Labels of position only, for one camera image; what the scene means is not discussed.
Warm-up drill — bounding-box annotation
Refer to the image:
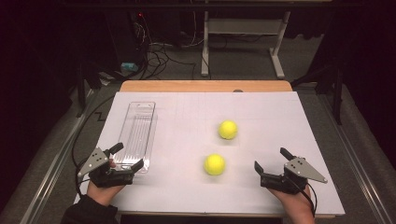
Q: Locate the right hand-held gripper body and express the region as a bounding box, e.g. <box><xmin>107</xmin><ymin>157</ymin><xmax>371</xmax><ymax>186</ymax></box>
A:
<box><xmin>260</xmin><ymin>156</ymin><xmax>329</xmax><ymax>196</ymax></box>

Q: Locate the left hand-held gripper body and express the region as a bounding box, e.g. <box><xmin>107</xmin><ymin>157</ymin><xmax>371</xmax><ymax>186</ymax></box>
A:
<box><xmin>77</xmin><ymin>147</ymin><xmax>135</xmax><ymax>189</ymax></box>

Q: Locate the clear plastic tray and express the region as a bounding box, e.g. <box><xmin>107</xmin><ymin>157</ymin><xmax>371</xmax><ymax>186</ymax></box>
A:
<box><xmin>113</xmin><ymin>101</ymin><xmax>159</xmax><ymax>175</ymax></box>

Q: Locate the yellow tennis ball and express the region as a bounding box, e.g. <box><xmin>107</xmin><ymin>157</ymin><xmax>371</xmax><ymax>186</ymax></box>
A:
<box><xmin>203</xmin><ymin>153</ymin><xmax>227</xmax><ymax>176</ymax></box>
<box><xmin>217</xmin><ymin>119</ymin><xmax>239</xmax><ymax>141</ymax></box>

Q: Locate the person's left hand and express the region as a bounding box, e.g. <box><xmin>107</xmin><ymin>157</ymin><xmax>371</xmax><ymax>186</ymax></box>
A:
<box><xmin>86</xmin><ymin>180</ymin><xmax>126</xmax><ymax>207</ymax></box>

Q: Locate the person's right hand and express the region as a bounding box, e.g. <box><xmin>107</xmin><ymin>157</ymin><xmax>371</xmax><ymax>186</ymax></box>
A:
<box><xmin>268</xmin><ymin>184</ymin><xmax>316</xmax><ymax>224</ymax></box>

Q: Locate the white board sheet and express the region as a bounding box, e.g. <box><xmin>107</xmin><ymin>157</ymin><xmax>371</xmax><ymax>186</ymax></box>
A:
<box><xmin>74</xmin><ymin>91</ymin><xmax>346</xmax><ymax>217</ymax></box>

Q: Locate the black metal stand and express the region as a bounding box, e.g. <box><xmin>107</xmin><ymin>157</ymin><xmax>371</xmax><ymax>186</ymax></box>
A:
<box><xmin>291</xmin><ymin>60</ymin><xmax>347</xmax><ymax>126</ymax></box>
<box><xmin>75</xmin><ymin>60</ymin><xmax>105</xmax><ymax>119</ymax></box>

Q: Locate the teal object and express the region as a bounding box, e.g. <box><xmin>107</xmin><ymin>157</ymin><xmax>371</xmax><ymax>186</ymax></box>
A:
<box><xmin>120</xmin><ymin>62</ymin><xmax>139</xmax><ymax>72</ymax></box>

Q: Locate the dark equipment case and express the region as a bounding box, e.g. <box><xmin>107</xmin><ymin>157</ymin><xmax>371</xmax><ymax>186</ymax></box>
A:
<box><xmin>105</xmin><ymin>8</ymin><xmax>148</xmax><ymax>63</ymax></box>

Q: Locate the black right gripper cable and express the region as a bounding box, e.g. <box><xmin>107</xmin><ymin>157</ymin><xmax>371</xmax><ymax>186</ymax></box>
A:
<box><xmin>287</xmin><ymin>174</ymin><xmax>318</xmax><ymax>218</ymax></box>

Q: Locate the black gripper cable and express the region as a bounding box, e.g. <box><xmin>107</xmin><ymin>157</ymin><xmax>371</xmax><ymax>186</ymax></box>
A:
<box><xmin>287</xmin><ymin>174</ymin><xmax>318</xmax><ymax>218</ymax></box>
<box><xmin>71</xmin><ymin>94</ymin><xmax>117</xmax><ymax>199</ymax></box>

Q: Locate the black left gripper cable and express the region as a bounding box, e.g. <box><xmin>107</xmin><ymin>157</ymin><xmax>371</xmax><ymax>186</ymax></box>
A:
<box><xmin>71</xmin><ymin>94</ymin><xmax>117</xmax><ymax>199</ymax></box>

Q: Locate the metal floor rail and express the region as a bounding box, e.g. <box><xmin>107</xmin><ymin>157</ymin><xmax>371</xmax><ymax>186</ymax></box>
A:
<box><xmin>317</xmin><ymin>92</ymin><xmax>396</xmax><ymax>224</ymax></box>
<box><xmin>19</xmin><ymin>89</ymin><xmax>98</xmax><ymax>224</ymax></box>

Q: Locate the tangle of floor cables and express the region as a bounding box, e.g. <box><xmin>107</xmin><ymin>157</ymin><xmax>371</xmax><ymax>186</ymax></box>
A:
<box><xmin>135</xmin><ymin>12</ymin><xmax>201</xmax><ymax>80</ymax></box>

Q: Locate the white metal desk frame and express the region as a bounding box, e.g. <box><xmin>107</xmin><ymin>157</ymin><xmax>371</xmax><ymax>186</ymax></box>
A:
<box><xmin>200</xmin><ymin>8</ymin><xmax>292</xmax><ymax>80</ymax></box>

